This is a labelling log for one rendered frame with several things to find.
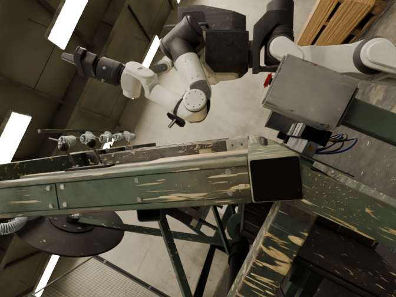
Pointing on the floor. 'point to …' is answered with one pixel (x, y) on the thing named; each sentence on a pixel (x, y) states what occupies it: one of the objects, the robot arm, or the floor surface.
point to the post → (371, 121)
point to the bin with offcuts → (279, 122)
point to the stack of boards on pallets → (337, 21)
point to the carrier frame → (311, 239)
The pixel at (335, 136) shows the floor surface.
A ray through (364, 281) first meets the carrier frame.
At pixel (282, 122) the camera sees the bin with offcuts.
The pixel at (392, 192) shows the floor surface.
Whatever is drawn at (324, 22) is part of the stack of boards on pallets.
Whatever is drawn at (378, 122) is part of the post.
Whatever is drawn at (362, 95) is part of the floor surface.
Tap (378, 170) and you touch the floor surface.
